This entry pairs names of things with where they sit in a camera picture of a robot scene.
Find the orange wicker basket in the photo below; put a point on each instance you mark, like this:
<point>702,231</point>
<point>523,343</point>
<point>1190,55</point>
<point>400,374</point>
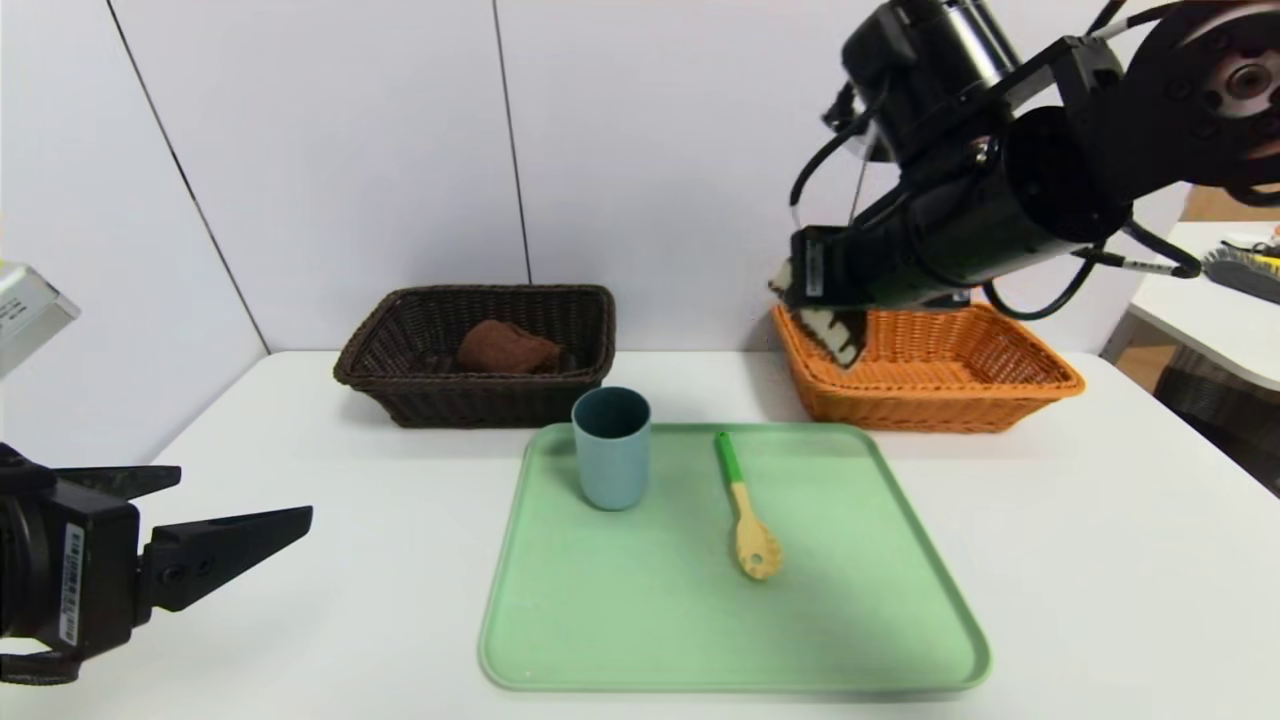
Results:
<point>940,395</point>

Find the dark brown wicker basket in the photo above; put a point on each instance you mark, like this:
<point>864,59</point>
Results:
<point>480,400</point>

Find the blue plastic cup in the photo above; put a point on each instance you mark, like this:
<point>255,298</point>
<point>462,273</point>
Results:
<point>611,465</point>

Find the black woven bin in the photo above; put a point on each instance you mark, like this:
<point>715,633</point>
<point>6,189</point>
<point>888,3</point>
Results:
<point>1225,420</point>

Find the white side table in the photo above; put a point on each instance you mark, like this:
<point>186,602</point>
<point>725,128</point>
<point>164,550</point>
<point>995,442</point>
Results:
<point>1200,330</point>

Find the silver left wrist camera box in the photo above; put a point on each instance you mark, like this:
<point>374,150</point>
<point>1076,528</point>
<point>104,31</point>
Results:
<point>30,315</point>

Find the light green plastic tray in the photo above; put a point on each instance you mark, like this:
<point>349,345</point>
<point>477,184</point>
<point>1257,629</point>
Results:
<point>620,620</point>

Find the brown towel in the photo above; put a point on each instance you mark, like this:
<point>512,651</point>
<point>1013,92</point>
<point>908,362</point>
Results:
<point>505,350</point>

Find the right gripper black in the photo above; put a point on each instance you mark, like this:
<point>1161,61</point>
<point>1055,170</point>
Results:
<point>810,268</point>

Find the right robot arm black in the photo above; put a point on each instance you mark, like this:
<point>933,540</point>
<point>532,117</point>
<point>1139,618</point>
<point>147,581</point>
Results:
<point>1050,190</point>

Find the wooden shelf unit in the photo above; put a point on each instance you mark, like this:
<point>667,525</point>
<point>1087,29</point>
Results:
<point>1240,205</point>

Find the chocolate blueberry cake slice toy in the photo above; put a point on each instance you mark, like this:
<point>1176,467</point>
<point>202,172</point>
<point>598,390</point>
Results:
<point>838,335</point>

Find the black bristle brush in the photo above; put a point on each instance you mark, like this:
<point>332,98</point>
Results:
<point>1245,275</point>

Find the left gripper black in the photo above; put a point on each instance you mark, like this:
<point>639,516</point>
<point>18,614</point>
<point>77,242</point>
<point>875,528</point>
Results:
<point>88,573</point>

